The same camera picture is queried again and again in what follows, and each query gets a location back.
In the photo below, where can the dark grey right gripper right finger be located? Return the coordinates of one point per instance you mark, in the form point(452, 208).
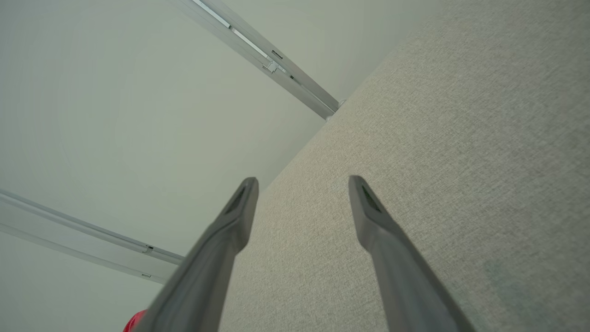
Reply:
point(405, 286)

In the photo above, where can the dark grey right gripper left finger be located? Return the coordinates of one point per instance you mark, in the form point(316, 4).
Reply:
point(207, 276)

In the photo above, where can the red shorts with white band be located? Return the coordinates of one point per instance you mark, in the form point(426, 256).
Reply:
point(136, 323)

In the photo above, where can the grey metal frame with bracket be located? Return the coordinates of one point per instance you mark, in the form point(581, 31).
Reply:
point(69, 233)

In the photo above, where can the grey metal double post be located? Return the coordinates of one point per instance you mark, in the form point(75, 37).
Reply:
point(262, 53)

